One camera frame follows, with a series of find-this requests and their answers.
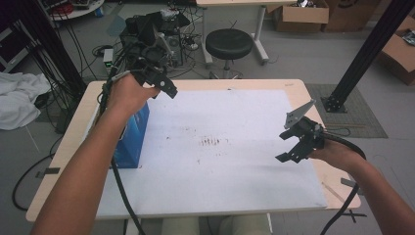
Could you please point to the open brown cardboard box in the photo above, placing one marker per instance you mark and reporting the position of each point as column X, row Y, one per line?
column 301, row 16

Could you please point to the white crumpled cloth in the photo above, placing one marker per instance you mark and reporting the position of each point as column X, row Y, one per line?
column 19, row 98

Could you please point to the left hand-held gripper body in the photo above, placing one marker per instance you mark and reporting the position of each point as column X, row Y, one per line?
column 153, row 62

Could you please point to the black tape cross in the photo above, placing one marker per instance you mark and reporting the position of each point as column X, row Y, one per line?
column 355, row 215

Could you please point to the white power supply box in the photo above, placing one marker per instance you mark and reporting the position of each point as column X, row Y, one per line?
column 107, row 58

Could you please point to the black round stool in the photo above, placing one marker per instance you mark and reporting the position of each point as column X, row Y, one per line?
column 229, row 43

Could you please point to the blue cardboard box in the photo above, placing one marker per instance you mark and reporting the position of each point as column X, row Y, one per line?
column 133, row 143

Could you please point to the white-legged desk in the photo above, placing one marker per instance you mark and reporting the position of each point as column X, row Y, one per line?
column 261, row 29

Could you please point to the black metal frame post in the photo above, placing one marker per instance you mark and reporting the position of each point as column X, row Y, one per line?
column 368, row 52
column 55, row 49

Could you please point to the person's left hand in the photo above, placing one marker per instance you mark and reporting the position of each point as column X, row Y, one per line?
column 130, row 94

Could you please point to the grey floor tape piece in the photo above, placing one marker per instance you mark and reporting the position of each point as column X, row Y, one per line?
column 49, row 172

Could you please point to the large brown cardboard box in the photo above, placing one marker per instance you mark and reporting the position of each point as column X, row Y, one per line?
column 398, row 55

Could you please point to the white table mat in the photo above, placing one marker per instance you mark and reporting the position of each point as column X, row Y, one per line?
column 212, row 182

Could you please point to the round white table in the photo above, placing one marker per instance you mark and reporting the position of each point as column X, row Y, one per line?
column 78, row 11

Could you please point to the black computer tower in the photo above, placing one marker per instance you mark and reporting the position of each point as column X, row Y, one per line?
column 176, row 42

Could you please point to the closed brown cardboard box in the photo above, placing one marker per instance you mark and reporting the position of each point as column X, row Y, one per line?
column 350, row 14

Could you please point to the thin wooden stick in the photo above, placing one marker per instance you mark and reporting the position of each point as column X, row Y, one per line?
column 332, row 192

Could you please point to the person's right hand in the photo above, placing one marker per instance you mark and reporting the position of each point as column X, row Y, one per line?
column 336, row 155

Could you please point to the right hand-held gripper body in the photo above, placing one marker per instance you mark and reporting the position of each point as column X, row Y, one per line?
column 306, row 130

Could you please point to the grey tape strip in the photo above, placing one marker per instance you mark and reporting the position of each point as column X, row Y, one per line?
column 347, row 182

